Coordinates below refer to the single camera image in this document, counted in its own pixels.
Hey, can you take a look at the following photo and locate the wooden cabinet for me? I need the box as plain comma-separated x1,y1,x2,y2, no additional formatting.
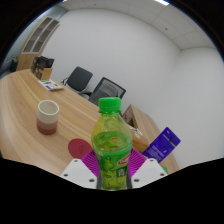
15,16,61,72

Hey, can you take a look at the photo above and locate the round red coaster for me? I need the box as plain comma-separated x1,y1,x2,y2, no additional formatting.
67,138,93,160

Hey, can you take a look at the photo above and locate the purple pouch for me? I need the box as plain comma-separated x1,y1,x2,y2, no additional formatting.
142,126,182,164

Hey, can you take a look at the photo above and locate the rectangular ceiling light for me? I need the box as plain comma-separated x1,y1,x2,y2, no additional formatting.
153,0,170,6

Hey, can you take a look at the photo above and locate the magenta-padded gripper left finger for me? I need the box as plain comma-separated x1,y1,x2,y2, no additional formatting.
60,148,100,190

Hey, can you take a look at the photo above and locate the white and brown cup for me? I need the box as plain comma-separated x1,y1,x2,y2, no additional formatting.
36,99,60,136

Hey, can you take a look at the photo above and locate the black office chair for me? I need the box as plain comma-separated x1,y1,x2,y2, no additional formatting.
60,66,94,96

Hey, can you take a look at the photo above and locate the printed leaflet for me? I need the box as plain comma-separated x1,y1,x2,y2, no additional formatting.
37,79,65,92

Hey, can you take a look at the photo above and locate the green drink bottle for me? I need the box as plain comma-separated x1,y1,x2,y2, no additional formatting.
90,96,134,191

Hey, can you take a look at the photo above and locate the dark box stack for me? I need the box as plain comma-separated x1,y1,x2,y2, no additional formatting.
30,55,55,81

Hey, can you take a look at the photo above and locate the grey mesh office chair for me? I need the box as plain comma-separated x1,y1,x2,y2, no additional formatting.
82,76,127,108

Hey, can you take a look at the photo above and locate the wooden side desk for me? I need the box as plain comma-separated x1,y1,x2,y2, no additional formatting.
121,104,179,174

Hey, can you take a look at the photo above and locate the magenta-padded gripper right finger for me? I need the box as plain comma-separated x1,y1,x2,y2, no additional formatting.
127,148,168,190

